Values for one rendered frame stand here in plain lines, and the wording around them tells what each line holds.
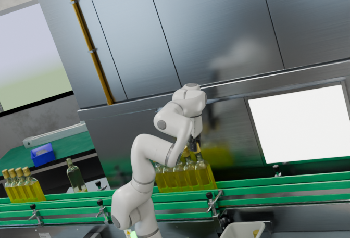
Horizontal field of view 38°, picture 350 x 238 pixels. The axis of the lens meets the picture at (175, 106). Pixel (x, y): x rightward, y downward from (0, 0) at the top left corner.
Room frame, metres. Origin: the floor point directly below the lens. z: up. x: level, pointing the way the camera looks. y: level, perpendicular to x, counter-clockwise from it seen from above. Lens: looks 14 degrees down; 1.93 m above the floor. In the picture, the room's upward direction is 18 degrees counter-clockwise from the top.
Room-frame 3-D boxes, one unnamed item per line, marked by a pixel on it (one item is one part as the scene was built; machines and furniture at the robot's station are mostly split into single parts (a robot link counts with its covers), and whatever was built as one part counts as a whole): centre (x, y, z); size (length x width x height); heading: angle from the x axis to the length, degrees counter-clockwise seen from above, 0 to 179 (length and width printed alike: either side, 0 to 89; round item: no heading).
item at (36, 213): (2.52, 0.89, 0.94); 0.07 x 0.04 x 0.13; 148
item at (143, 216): (1.85, 0.27, 1.08); 0.13 x 0.10 x 0.16; 125
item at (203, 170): (2.16, -0.03, 0.99); 0.06 x 0.06 x 0.21; 59
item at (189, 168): (2.19, 0.02, 0.99); 0.06 x 0.06 x 0.21; 58
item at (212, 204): (2.01, -0.03, 0.95); 0.17 x 0.03 x 0.12; 148
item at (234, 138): (2.15, -0.29, 1.15); 0.90 x 0.03 x 0.34; 58
